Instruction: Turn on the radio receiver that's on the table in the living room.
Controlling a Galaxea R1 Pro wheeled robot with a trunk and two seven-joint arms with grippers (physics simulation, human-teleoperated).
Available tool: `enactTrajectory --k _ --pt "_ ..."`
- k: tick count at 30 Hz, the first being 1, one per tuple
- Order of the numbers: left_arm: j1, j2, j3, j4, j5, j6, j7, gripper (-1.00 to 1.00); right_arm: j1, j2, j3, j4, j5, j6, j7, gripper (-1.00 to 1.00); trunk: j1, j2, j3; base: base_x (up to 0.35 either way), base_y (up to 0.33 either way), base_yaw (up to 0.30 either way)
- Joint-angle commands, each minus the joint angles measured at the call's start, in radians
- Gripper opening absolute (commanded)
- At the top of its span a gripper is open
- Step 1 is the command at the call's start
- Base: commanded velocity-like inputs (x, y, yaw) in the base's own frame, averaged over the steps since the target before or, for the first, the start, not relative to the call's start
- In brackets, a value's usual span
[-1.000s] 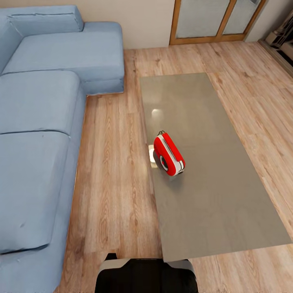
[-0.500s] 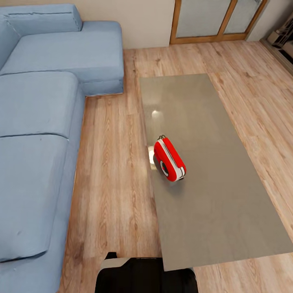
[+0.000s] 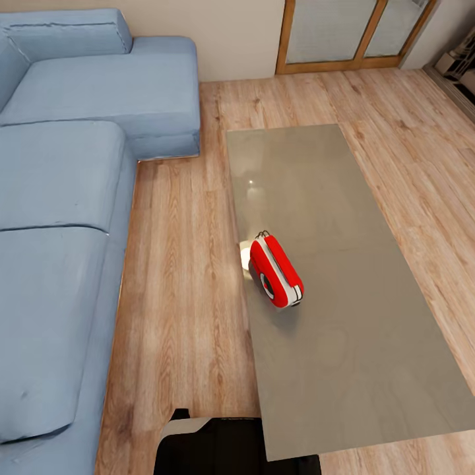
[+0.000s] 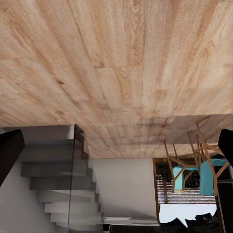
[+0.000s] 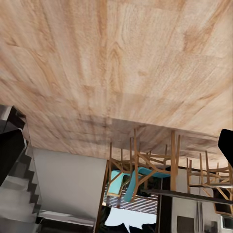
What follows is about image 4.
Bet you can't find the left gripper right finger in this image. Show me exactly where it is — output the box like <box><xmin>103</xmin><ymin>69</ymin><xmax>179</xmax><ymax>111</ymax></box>
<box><xmin>218</xmin><ymin>129</ymin><xmax>233</xmax><ymax>167</ymax></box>

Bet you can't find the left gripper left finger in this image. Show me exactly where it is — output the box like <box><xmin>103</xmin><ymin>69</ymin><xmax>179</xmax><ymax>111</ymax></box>
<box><xmin>0</xmin><ymin>129</ymin><xmax>25</xmax><ymax>187</ymax></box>

